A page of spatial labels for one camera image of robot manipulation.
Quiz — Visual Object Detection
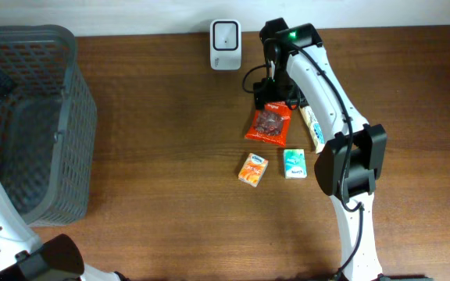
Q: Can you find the orange Kleenex tissue pack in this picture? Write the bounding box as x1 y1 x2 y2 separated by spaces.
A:
238 153 269 187

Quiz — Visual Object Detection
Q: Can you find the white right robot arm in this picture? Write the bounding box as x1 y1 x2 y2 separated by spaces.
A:
252 18 388 280

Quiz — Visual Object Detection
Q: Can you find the red snack bag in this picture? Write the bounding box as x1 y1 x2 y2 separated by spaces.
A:
245 101 292 147

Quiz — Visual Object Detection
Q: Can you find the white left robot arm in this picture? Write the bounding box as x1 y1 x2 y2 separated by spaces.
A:
0 183 127 281

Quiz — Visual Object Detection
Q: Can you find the white barcode scanner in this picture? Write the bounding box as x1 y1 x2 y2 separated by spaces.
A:
209 19 242 71

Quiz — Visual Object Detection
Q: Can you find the grey plastic basket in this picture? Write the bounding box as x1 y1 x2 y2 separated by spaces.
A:
0 25 97 226

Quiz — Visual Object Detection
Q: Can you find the green Kleenex tissue pack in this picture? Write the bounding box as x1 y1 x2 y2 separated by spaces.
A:
283 149 307 179

